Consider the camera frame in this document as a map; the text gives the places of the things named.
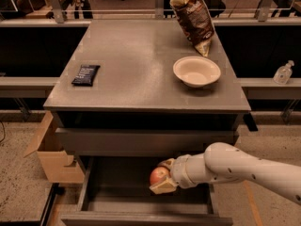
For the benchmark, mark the dark blue snack bar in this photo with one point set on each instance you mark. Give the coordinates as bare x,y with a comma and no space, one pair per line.
86,75

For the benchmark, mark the grey drawer cabinet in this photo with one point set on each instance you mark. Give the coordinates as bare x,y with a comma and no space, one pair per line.
136,89

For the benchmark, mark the open middle drawer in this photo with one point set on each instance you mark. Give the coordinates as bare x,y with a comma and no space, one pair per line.
116,192

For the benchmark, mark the clear sanitizer pump bottle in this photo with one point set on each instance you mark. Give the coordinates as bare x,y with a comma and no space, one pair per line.
284,73

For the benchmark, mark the brown chip bag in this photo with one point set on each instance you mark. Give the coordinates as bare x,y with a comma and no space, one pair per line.
195,20

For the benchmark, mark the cardboard box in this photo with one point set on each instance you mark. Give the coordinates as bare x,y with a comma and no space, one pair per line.
58,166

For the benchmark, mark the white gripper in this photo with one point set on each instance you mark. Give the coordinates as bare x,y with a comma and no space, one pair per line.
181,170

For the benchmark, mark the metal railing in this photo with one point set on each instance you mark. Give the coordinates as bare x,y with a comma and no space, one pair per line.
83,12

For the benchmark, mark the closed top drawer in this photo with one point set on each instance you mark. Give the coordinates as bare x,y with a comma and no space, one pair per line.
155,143

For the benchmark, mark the red apple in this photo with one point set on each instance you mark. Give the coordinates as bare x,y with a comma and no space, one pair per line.
158,174

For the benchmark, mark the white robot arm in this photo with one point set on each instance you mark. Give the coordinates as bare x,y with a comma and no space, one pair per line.
223,163

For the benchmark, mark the white bowl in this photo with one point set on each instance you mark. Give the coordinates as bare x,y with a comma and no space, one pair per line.
196,71

